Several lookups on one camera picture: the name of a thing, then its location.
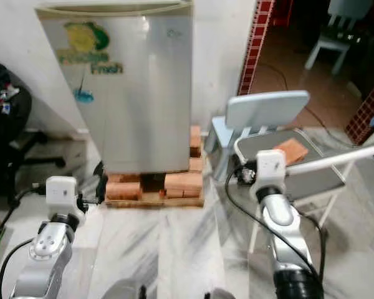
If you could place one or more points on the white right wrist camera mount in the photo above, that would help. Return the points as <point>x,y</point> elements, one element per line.
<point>270,168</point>

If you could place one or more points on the orange clay brick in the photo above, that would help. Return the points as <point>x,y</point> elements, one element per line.
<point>182,184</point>
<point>196,164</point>
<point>293,151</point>
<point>123,189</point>
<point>195,140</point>

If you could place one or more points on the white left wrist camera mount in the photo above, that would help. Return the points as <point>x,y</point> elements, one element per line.
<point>64,194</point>

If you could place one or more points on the black office chair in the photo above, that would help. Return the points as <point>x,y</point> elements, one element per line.
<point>6,137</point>

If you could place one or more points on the silver mini fridge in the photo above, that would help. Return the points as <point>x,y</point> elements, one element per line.
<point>131,99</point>

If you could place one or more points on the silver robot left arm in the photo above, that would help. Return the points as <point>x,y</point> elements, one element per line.
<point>47,249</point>

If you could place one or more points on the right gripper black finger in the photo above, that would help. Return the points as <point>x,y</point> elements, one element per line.
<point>238,166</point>

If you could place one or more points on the red tiled low wall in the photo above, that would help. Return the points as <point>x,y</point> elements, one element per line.
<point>364,118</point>

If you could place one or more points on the light blue plastic chair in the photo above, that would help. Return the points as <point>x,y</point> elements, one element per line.
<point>346,15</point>
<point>265,109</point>

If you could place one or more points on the wooden pallet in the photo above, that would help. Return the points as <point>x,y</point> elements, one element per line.
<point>153,202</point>

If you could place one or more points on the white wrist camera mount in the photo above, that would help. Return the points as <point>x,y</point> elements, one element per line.
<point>64,194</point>
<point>270,168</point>

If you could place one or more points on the red tiled column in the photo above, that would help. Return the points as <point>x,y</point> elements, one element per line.
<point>257,43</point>

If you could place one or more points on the grey chair white frame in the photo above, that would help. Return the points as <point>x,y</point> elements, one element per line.
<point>324,174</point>

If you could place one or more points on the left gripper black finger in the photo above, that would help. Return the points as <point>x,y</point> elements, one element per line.
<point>97,171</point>
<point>103,192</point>

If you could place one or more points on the silver robot right leg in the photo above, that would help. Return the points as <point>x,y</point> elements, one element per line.
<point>218,294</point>

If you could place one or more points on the silver robot left leg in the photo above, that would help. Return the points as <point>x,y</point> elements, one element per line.
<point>124,289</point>

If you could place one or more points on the silver robot leg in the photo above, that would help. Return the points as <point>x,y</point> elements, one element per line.
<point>124,289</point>
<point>218,294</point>

